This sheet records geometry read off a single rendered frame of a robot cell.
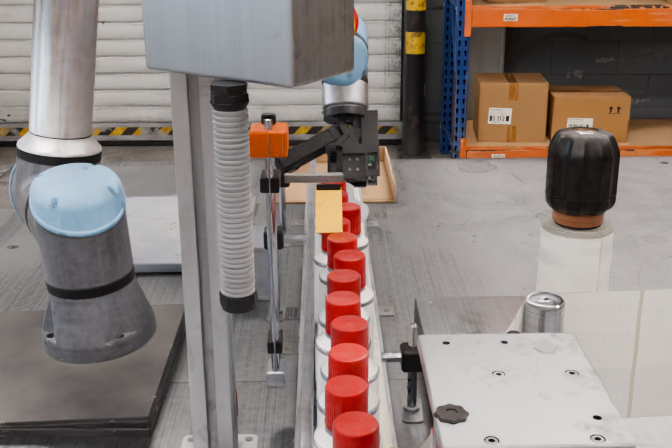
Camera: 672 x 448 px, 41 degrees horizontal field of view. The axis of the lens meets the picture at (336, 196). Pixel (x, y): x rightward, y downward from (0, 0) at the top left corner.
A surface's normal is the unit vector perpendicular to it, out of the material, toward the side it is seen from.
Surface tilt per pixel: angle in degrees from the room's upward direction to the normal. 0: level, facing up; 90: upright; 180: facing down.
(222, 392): 90
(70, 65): 91
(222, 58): 90
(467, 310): 0
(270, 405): 0
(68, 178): 9
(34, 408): 4
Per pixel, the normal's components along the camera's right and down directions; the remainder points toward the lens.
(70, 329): -0.23, 0.07
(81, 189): 0.01, -0.89
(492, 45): 0.00, 0.32
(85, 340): 0.00, 0.06
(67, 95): 0.37, 0.29
